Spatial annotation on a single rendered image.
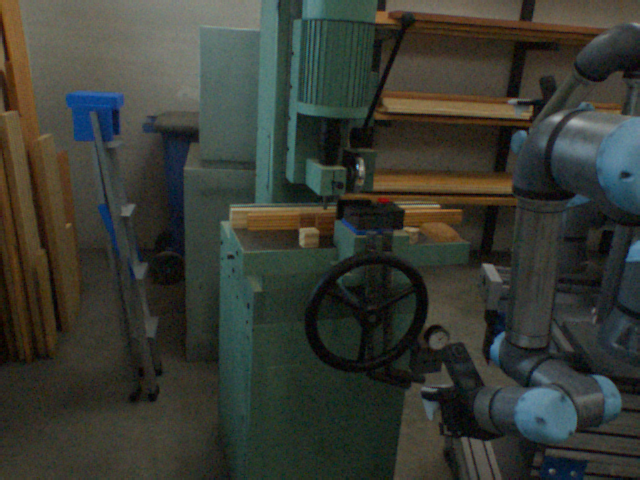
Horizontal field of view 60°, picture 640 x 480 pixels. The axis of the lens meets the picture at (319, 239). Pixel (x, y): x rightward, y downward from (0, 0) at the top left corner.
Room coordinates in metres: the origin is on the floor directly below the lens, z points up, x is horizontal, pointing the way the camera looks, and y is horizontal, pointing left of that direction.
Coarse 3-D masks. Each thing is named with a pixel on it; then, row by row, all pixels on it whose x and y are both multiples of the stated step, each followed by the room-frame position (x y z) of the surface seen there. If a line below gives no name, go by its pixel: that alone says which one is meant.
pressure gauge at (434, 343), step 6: (432, 330) 1.29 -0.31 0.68; (438, 330) 1.28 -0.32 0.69; (444, 330) 1.29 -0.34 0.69; (426, 336) 1.29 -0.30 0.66; (432, 336) 1.28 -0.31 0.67; (438, 336) 1.29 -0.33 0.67; (444, 336) 1.29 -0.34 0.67; (426, 342) 1.30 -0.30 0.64; (432, 342) 1.28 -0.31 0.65; (438, 342) 1.29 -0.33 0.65; (444, 342) 1.29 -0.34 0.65; (432, 348) 1.28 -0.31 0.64; (438, 348) 1.29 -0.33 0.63
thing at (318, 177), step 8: (312, 160) 1.47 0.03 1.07; (312, 168) 1.43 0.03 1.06; (320, 168) 1.37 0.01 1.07; (328, 168) 1.38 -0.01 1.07; (336, 168) 1.38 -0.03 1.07; (344, 168) 1.39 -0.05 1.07; (312, 176) 1.43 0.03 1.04; (320, 176) 1.37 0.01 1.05; (328, 176) 1.37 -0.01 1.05; (336, 176) 1.38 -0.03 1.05; (344, 176) 1.38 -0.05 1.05; (312, 184) 1.42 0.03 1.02; (320, 184) 1.36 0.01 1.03; (328, 184) 1.37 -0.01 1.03; (344, 184) 1.38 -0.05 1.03; (320, 192) 1.36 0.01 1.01; (328, 192) 1.37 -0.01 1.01; (336, 192) 1.38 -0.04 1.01; (344, 192) 1.38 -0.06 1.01
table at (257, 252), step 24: (240, 240) 1.27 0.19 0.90; (264, 240) 1.28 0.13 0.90; (288, 240) 1.29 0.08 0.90; (432, 240) 1.37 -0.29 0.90; (240, 264) 1.21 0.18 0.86; (264, 264) 1.20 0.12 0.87; (288, 264) 1.22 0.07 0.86; (312, 264) 1.24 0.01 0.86; (432, 264) 1.34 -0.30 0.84; (456, 264) 1.37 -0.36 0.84
